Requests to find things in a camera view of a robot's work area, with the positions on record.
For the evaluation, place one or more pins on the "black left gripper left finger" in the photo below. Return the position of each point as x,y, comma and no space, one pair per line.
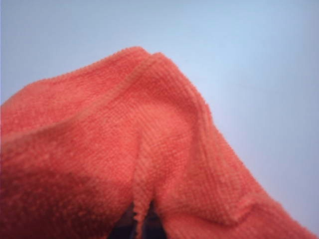
123,226

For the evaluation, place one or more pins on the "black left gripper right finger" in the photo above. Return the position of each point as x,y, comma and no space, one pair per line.
154,224

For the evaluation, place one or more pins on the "orange microfibre cloth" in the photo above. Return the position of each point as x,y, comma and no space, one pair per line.
124,124

